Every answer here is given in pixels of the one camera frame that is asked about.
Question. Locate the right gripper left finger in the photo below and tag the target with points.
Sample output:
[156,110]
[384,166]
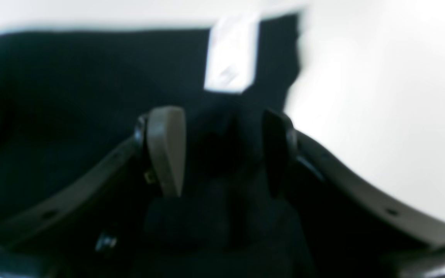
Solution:
[160,135]

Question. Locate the black T-shirt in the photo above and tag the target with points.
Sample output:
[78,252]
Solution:
[68,99]

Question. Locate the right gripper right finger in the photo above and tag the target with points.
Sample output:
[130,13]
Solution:
[285,149]

